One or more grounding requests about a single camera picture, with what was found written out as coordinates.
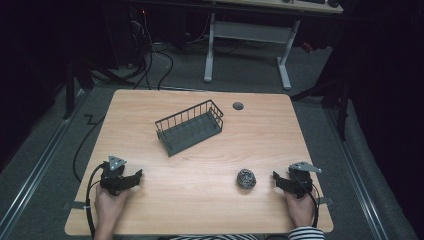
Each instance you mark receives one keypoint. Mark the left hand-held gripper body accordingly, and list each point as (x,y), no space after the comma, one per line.
(111,176)

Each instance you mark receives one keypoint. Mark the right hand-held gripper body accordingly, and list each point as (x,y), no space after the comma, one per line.
(301,181)

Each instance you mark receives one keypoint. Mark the steel wool scrubber ball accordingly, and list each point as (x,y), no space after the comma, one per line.
(246,179)

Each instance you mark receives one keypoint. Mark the person's right hand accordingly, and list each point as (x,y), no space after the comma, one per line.
(300,210)

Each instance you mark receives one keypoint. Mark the person's left hand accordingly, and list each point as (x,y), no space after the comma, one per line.
(108,208)

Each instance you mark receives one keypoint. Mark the black metal stand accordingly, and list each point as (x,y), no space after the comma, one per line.
(340,106)
(70,88)

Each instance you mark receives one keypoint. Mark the person's striped shirt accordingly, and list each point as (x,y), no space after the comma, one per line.
(213,237)

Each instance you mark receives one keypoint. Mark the white-legged desk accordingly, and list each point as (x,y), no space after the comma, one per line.
(250,32)

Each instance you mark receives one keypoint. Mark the metal floor rail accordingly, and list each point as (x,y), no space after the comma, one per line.
(358,180)
(31,181)

